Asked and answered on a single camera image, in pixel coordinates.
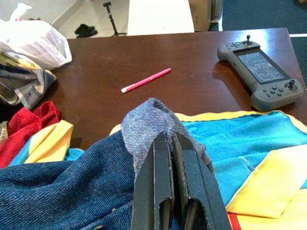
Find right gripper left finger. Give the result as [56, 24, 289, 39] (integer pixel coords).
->
[131, 131, 175, 230]

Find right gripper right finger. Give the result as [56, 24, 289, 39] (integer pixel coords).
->
[172, 132, 232, 230]

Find yellow and blue shirt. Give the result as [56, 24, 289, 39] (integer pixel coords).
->
[9, 110, 307, 230]

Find blue denim jeans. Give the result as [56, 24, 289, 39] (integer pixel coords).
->
[0, 97, 216, 230]

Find red pen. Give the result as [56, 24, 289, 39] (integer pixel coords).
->
[120, 68, 172, 94]

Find dark brown wooden table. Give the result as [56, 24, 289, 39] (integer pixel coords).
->
[35, 27, 307, 151]

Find grey handheld controller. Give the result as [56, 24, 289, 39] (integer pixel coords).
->
[217, 34, 304, 112]

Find red garment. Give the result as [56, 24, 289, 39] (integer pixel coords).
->
[0, 101, 62, 168]

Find yellow navy plaid garment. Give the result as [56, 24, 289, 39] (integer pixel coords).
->
[0, 51, 57, 110]

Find black shoes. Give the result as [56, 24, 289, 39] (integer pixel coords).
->
[74, 23, 98, 38]

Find plain brown cardboard box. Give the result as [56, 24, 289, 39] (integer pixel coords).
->
[188, 0, 224, 32]

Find black tripod stand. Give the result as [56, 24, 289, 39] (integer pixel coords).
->
[102, 1, 127, 37]

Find white plastic bag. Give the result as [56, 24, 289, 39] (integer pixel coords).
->
[0, 2, 72, 70]

